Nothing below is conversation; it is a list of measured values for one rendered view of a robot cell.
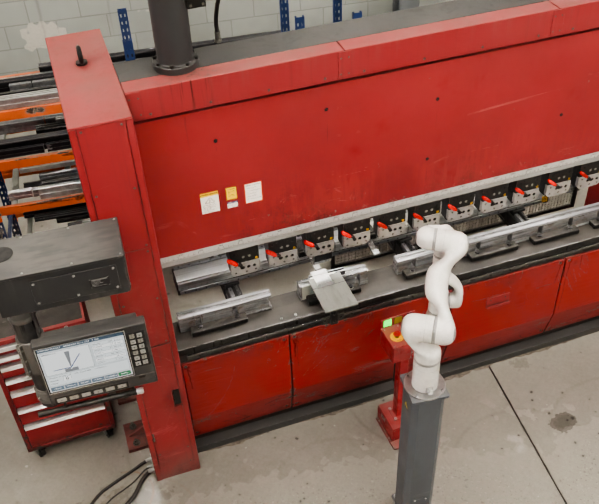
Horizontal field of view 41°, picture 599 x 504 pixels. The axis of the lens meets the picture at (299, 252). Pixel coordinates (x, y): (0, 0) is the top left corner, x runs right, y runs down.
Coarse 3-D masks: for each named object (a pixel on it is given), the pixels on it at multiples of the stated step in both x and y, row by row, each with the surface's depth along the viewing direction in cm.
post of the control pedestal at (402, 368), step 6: (408, 360) 438; (396, 366) 444; (402, 366) 440; (396, 372) 446; (402, 372) 443; (396, 378) 449; (396, 384) 452; (402, 384) 450; (396, 390) 454; (402, 390) 453; (396, 396) 457; (396, 402) 460; (396, 408) 463; (396, 414) 466
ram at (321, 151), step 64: (448, 64) 371; (512, 64) 383; (576, 64) 396; (192, 128) 346; (256, 128) 357; (320, 128) 369; (384, 128) 381; (448, 128) 394; (512, 128) 408; (576, 128) 423; (192, 192) 367; (320, 192) 392; (384, 192) 406; (192, 256) 390
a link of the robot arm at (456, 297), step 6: (438, 258) 369; (450, 276) 376; (450, 282) 375; (456, 282) 377; (456, 288) 377; (462, 288) 380; (450, 294) 384; (456, 294) 380; (462, 294) 381; (450, 300) 382; (456, 300) 382; (462, 300) 384; (450, 306) 383; (456, 306) 384
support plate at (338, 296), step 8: (312, 280) 428; (336, 280) 427; (344, 280) 427; (312, 288) 424; (320, 288) 423; (328, 288) 423; (336, 288) 423; (344, 288) 422; (320, 296) 418; (328, 296) 418; (336, 296) 418; (344, 296) 418; (352, 296) 418; (328, 304) 414; (336, 304) 413; (344, 304) 413; (352, 304) 413; (328, 312) 410
